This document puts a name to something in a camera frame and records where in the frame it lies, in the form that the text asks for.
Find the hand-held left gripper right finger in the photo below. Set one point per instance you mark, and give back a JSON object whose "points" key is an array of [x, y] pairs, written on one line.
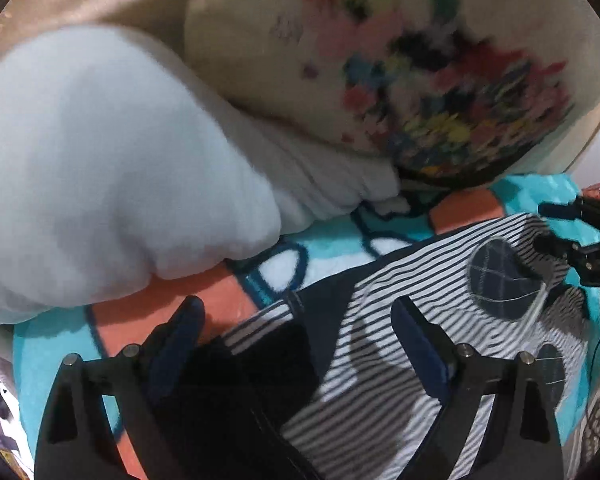
{"points": [[420, 347]]}

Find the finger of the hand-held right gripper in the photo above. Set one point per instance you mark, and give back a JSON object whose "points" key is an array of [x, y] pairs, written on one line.
{"points": [[555, 246], [562, 209]]}

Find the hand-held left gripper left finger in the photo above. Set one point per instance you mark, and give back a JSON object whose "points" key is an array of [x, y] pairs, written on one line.
{"points": [[177, 342]]}

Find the striped pants with dark patches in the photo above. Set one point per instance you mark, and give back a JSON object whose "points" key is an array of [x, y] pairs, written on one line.
{"points": [[380, 340]]}

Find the turquoise and orange printed blanket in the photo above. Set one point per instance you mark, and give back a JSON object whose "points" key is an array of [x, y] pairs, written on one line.
{"points": [[300, 255]]}

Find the light blue fleece blanket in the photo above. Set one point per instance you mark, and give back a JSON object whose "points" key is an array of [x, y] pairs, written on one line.
{"points": [[110, 170]]}

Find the cream pillow with colourful print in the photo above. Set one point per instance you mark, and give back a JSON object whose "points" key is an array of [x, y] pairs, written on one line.
{"points": [[400, 70]]}

